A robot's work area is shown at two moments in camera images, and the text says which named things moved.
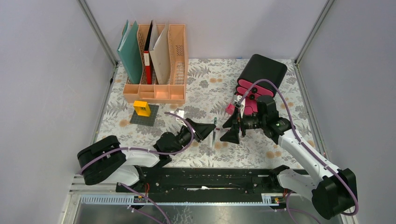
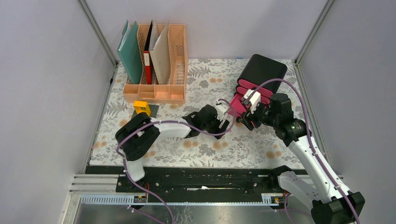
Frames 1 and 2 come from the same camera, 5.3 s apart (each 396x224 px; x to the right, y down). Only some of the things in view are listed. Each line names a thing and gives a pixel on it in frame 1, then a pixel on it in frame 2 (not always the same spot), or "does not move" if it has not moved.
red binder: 146,53 does not move
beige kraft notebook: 159,52 does not move
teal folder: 129,50 does not move
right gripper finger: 232,136 → 250,120
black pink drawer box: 258,67 does not move
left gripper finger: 195,125 → 222,128
